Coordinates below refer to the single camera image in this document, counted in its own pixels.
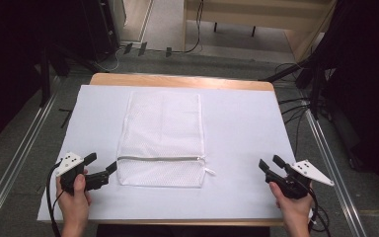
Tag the white table sheet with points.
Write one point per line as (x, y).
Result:
(237, 131)

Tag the black metal stand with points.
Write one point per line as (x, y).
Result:
(45, 79)

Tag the dark curtain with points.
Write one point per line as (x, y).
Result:
(365, 82)

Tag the black equipment case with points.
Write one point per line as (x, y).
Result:
(100, 26)

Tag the person's right hand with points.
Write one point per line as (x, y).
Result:
(292, 209)

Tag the wooden table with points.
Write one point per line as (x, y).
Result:
(177, 80)

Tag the aluminium floor rail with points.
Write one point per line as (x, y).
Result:
(13, 171)
(335, 171)

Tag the person's left hand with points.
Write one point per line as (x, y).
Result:
(75, 200)

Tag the white mesh laundry bag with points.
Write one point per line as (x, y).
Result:
(163, 138)

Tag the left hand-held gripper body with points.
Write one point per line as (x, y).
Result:
(68, 163)

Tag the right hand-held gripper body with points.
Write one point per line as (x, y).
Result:
(296, 179)

